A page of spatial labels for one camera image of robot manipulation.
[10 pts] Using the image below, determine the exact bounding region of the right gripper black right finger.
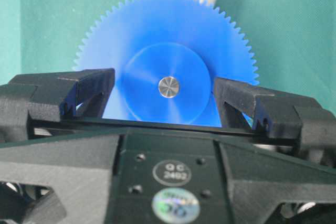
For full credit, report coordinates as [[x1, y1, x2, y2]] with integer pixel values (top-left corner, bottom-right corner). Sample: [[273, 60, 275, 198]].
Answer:
[[214, 78, 335, 164]]

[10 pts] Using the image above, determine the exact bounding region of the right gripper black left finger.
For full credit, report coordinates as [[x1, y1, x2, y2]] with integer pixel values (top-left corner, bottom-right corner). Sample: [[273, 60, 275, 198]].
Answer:
[[1, 68, 115, 143]]

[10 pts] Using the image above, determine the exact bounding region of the blue plastic gear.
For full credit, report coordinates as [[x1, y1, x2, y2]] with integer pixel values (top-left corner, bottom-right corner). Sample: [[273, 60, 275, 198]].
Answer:
[[73, 0, 258, 126]]

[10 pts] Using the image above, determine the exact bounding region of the centre right steel shaft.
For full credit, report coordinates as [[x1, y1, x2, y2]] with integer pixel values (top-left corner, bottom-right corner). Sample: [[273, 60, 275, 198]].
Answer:
[[158, 76, 180, 99]]

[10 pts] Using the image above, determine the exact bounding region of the green table cloth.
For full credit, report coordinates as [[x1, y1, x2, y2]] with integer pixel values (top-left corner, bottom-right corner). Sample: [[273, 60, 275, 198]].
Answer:
[[1, 0, 335, 111]]

